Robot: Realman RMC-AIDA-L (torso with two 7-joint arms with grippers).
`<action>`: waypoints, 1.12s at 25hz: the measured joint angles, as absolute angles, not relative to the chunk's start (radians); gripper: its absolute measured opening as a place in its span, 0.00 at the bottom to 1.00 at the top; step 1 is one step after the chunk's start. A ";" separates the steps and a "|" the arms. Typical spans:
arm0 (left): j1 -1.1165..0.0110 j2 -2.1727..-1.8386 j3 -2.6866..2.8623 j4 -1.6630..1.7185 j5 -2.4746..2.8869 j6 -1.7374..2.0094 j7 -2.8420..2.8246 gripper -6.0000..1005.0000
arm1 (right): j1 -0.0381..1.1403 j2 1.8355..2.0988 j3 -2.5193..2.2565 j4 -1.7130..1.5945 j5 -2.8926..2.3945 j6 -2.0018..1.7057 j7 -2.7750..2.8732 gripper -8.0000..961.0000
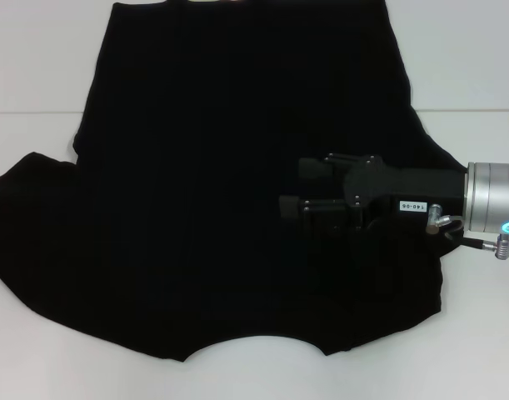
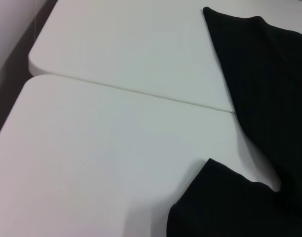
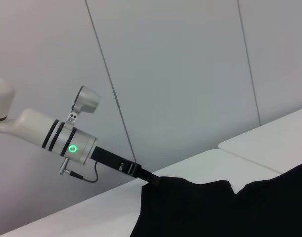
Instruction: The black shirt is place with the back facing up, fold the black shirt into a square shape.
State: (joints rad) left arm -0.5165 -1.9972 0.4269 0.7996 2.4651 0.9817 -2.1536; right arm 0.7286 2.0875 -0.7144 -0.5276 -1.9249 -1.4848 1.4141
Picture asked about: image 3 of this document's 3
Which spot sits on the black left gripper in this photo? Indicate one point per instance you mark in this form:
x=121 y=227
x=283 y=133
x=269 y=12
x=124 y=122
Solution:
x=111 y=158

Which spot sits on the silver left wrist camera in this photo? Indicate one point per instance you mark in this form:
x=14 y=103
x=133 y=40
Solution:
x=87 y=101

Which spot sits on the black t-shirt with white print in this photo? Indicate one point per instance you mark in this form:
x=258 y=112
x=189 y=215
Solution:
x=215 y=209

